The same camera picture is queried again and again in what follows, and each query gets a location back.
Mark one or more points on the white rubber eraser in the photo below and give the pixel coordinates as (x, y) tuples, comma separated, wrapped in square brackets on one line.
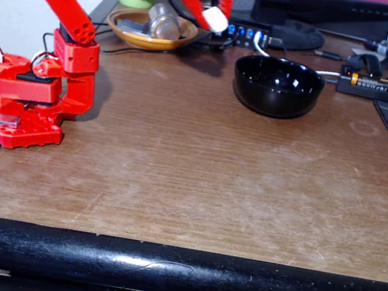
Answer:
[(215, 19)]

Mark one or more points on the clear glass jar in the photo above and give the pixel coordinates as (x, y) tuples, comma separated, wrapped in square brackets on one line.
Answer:
[(163, 22)]

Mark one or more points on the black usb hub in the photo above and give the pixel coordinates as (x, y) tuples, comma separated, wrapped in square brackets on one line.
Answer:
[(249, 41)]

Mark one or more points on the small metal tin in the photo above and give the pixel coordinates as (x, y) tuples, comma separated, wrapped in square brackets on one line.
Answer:
[(131, 28)]

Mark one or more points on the orange ceramic dish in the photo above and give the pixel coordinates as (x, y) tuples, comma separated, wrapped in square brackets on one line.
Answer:
[(140, 41)]

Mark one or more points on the black glossy bowl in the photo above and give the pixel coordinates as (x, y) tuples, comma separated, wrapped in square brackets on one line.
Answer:
[(275, 99)]

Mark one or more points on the black flashlight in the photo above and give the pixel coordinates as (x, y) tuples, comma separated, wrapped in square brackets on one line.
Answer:
[(383, 48)]

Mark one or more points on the black battery charger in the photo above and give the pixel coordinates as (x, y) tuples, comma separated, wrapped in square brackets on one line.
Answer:
[(365, 92)]

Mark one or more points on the yellow and black battery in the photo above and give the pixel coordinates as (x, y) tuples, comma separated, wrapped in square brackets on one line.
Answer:
[(373, 83)]

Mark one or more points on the black padded table edge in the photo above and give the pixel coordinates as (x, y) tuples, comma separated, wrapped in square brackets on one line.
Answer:
[(174, 271)]

